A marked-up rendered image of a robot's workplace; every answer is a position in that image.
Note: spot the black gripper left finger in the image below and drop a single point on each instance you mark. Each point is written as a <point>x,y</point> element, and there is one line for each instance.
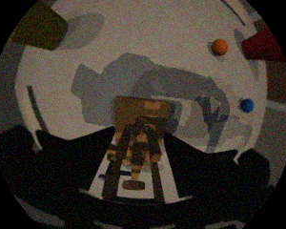
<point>82,156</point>

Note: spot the blue ball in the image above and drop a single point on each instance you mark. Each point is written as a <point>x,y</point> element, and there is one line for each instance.
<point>247,106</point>

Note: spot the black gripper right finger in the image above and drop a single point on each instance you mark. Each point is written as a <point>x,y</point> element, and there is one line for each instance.
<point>189,165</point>

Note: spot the beige flat board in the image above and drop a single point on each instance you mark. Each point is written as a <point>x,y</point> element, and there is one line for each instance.
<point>232,4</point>

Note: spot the orange ball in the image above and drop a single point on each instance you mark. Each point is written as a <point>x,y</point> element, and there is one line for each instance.
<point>219,47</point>

